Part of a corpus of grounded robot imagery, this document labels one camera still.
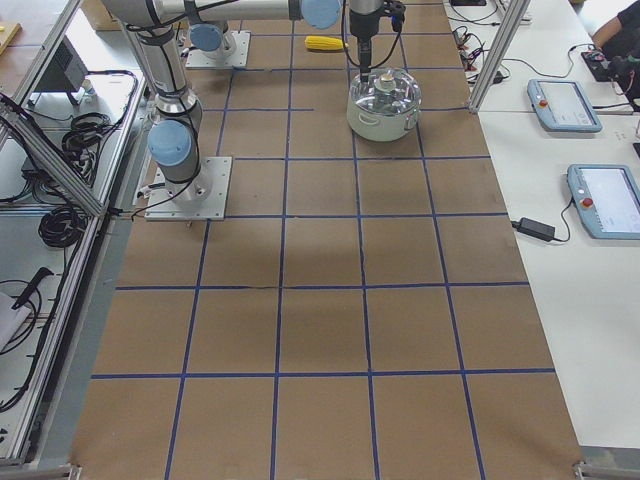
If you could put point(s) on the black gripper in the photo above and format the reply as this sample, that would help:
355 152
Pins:
360 24

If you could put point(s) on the glass pot lid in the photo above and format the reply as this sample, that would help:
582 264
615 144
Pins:
388 91

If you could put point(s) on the yellow corn cob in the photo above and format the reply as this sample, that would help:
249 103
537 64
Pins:
318 43

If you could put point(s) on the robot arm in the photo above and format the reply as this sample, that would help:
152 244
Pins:
174 141
213 42

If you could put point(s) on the white steel cooking pot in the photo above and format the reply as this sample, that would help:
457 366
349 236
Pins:
380 128

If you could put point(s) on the far blue teach pendant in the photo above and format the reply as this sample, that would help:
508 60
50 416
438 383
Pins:
562 106

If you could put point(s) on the blue teach pendant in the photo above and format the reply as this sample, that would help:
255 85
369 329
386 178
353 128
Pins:
562 106
606 199

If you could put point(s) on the black power adapter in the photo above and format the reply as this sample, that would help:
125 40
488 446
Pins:
535 229

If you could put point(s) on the cardboard box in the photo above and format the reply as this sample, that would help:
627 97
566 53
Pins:
99 18

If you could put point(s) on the near blue teach pendant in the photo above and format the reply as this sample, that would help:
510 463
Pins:
606 199

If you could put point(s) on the aluminium frame post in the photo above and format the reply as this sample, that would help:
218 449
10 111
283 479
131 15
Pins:
499 46

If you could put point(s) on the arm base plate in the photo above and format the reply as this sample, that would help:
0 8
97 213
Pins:
238 60
205 198

